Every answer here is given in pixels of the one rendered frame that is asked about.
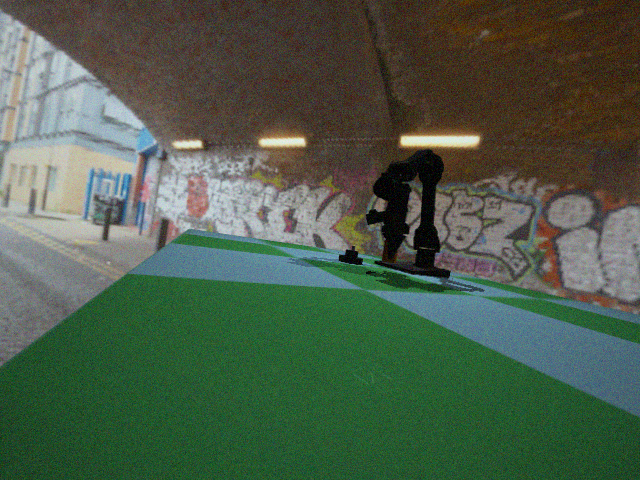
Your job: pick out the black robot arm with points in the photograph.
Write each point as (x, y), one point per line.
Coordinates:
(429, 166)

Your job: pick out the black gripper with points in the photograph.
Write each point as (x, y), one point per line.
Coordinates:
(394, 229)

